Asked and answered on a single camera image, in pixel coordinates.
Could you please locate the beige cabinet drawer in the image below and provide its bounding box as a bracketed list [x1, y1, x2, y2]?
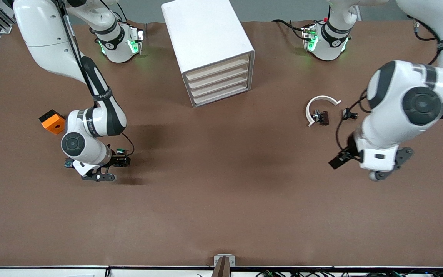
[190, 73, 253, 99]
[185, 55, 251, 81]
[188, 63, 252, 90]
[192, 82, 253, 107]

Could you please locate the white drawer cabinet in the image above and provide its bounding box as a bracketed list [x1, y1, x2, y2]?
[161, 0, 255, 108]

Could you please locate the orange and black box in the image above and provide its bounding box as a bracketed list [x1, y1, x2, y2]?
[38, 109, 67, 135]

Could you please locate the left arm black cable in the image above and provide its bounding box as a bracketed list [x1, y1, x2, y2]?
[335, 89, 370, 156]

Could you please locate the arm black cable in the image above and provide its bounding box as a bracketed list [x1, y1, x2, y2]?
[54, 0, 135, 157]
[335, 89, 370, 156]

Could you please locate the white half-ring pipe clamp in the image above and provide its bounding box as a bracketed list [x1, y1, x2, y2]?
[306, 95, 341, 127]

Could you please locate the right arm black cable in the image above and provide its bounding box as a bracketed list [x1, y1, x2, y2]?
[54, 0, 135, 157]

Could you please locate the grey metal bracket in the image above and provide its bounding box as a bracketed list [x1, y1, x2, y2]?
[213, 254, 236, 267]

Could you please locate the brown post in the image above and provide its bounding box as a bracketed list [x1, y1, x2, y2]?
[213, 257, 230, 277]

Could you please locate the black base cable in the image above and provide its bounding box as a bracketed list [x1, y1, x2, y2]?
[272, 18, 307, 40]

